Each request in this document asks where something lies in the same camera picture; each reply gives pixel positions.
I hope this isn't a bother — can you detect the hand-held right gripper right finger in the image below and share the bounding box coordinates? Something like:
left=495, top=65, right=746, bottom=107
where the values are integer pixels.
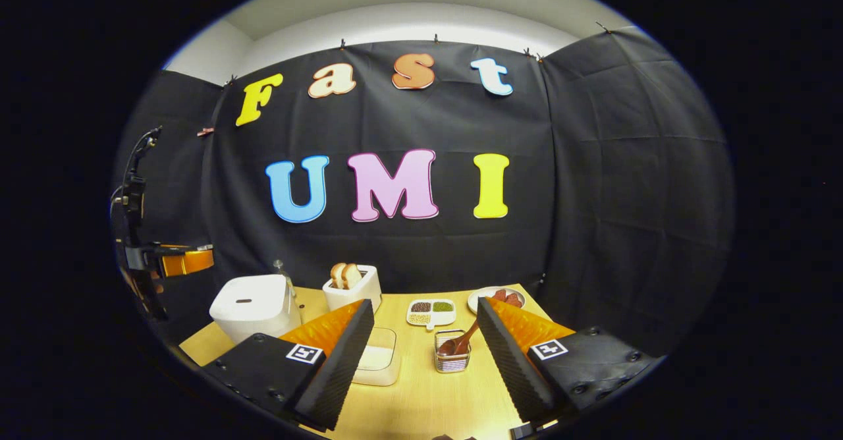
left=477, top=297, right=659, bottom=427

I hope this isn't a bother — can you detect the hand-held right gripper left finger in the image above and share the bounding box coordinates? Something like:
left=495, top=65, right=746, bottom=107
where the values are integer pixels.
left=201, top=298, right=375, bottom=431

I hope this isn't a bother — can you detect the wire chopstick holder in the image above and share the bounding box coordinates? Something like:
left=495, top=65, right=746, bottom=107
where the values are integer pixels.
left=434, top=329, right=472, bottom=373

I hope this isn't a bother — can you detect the wooden spoon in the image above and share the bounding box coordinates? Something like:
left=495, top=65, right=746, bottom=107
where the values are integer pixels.
left=437, top=319, right=481, bottom=357

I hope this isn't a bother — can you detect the white rice cooker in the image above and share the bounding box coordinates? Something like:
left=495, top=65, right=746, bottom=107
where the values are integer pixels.
left=209, top=274, right=302, bottom=344

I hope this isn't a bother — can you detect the clear plastic container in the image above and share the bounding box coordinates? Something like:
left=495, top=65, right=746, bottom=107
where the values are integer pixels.
left=352, top=327, right=401, bottom=387

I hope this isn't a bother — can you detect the white round plate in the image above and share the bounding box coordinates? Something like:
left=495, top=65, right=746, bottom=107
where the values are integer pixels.
left=467, top=286, right=526, bottom=316

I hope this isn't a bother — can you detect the white toaster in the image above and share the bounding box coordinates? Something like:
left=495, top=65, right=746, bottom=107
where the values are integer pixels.
left=322, top=265, right=383, bottom=314

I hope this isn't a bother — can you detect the white divided dish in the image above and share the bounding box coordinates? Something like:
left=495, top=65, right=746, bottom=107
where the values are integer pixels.
left=406, top=298, right=456, bottom=331

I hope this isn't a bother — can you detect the clear glass bottle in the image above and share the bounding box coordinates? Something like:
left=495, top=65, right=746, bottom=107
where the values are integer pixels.
left=273, top=260, right=297, bottom=296

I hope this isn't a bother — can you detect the black backdrop cloth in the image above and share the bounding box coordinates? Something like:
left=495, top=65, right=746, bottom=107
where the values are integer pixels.
left=112, top=28, right=735, bottom=355

